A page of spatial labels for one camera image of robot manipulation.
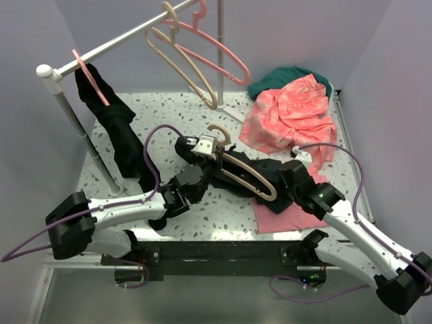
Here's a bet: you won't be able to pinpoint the beige hanger front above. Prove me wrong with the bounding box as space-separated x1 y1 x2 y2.
207 124 278 203

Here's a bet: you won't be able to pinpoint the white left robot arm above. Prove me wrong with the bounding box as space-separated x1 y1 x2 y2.
45 158 220 265

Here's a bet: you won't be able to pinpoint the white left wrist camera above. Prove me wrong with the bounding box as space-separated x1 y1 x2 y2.
191 135 217 160

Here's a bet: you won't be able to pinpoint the white metal clothes rack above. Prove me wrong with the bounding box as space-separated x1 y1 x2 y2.
36 0 250 198

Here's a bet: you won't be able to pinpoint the black pants on hanger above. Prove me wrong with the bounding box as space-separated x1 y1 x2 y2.
74 65 168 231

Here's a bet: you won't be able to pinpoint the dark navy shorts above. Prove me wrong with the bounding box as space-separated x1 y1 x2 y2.
211 145 282 202

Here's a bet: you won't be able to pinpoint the teal green garment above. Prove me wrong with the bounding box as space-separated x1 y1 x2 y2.
247 67 333 101

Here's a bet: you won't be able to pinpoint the beige hanger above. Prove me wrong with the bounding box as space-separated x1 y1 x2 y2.
144 1 217 111
207 124 278 203

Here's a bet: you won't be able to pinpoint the plain pink folded shorts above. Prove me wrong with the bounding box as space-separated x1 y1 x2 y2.
253 168 327 234

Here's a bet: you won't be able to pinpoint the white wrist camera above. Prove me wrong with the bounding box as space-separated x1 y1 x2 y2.
191 135 217 160
290 146 313 163

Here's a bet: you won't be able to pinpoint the beige hanger rear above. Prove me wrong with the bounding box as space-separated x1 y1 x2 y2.
144 1 217 111

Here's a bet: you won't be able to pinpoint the pink patterned shorts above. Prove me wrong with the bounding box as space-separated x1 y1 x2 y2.
239 74 337 171

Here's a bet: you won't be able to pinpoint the aluminium frame rail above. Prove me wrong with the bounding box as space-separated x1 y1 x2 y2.
25 89 406 324

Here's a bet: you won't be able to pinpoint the pink hanger holding pants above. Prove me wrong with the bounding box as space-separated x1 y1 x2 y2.
72 49 110 106

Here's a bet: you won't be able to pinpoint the pink empty hanger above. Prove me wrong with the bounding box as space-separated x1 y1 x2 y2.
162 1 251 86

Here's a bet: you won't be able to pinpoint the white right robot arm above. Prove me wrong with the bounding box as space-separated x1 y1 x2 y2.
279 160 431 315

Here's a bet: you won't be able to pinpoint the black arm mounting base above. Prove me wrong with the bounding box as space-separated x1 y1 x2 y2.
101 239 329 283

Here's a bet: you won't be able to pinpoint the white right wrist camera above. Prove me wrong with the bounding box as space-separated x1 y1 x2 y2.
290 146 313 163

